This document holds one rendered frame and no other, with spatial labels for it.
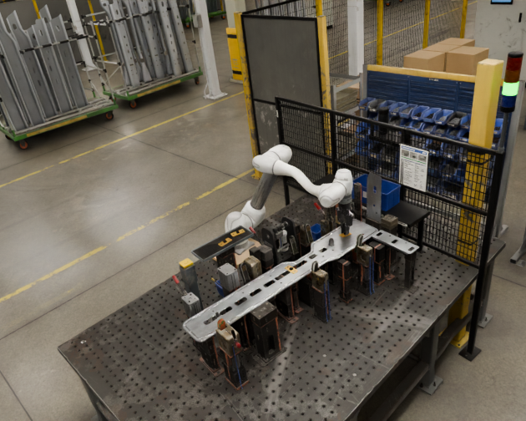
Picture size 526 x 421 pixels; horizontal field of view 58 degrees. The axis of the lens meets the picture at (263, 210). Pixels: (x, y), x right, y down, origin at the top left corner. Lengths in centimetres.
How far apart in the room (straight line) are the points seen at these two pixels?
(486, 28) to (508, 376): 665
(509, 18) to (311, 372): 743
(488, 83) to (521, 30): 625
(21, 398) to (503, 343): 352
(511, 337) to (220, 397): 225
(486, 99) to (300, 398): 185
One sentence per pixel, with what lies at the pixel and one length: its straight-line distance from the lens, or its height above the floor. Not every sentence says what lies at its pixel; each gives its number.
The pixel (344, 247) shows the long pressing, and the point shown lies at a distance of 296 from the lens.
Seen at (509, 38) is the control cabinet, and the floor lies 77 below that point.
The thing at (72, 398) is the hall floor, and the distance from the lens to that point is 391.
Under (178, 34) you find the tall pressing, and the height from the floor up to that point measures 109.
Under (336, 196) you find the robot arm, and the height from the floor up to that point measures 140.
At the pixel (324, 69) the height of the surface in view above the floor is 152.
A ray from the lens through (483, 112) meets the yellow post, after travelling 290.
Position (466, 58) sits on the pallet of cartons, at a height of 99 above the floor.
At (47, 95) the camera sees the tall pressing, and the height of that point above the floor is 66.
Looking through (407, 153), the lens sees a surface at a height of 139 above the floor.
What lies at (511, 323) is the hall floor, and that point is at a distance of 408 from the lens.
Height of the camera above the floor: 272
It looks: 30 degrees down
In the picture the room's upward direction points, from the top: 8 degrees counter-clockwise
